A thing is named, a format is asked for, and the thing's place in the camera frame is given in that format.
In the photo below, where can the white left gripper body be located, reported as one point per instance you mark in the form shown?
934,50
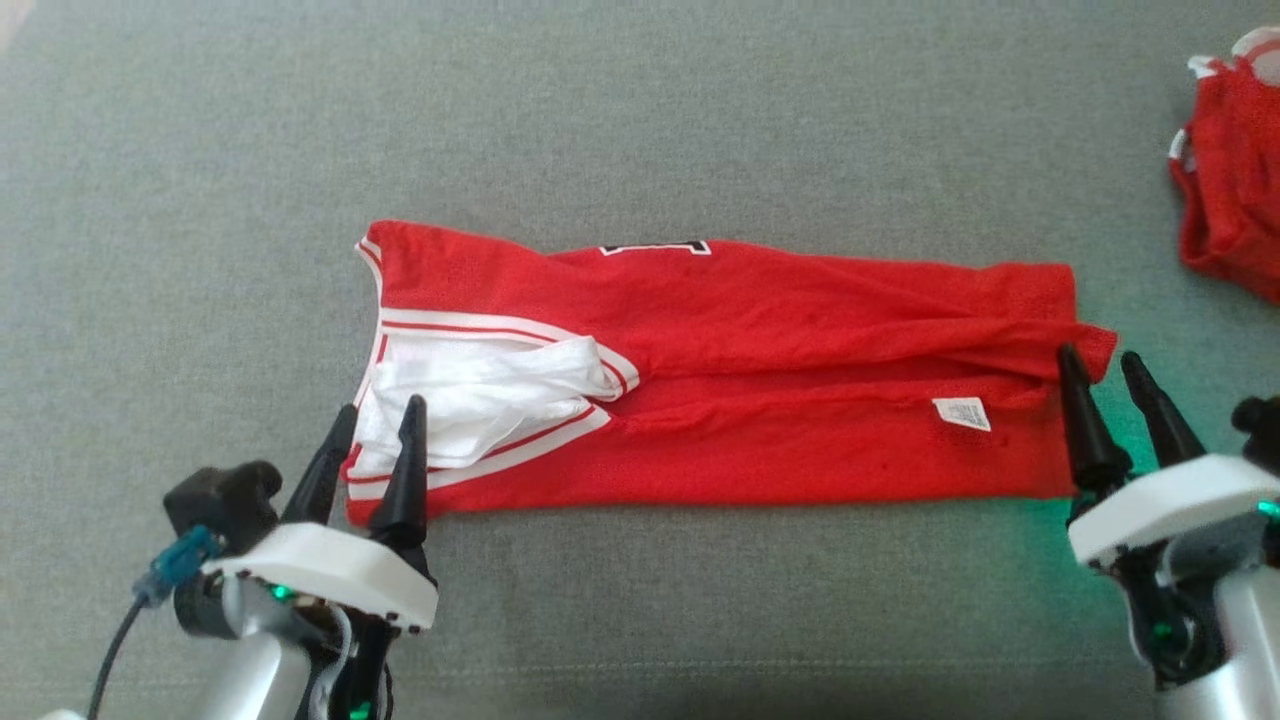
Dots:
330,575

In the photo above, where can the large grey sofa seat cushion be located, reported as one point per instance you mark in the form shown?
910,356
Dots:
650,120

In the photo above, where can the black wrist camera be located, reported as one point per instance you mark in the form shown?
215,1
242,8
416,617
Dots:
1262,435
220,500

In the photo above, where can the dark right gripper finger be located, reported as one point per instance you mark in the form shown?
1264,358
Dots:
1160,420
1088,430

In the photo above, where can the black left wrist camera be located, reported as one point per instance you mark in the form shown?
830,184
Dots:
220,500

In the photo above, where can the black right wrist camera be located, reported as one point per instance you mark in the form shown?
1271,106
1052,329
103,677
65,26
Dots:
1262,435

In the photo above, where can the red basketball jersey white sleeves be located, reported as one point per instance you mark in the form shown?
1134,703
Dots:
780,330

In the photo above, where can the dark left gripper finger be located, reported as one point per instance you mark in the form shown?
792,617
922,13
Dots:
410,480
325,470

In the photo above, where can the red shorts with white trim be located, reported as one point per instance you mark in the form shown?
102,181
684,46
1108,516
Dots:
1235,180

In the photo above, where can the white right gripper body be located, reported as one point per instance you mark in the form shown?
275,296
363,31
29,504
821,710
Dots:
1170,505

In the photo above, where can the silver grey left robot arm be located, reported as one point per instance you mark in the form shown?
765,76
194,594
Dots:
250,670

